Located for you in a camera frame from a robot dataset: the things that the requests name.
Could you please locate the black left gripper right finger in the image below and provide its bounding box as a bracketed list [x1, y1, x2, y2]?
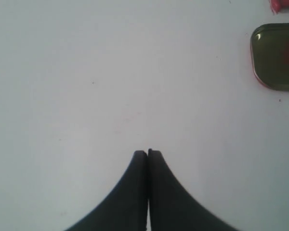
[148, 149, 234, 231]

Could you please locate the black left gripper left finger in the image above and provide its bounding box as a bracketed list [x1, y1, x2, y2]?
[68, 151, 148, 231]

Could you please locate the gold tin lid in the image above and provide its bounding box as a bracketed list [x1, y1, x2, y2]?
[250, 23, 289, 91]

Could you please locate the red plastic stamp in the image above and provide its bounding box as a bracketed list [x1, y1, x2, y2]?
[270, 0, 289, 13]

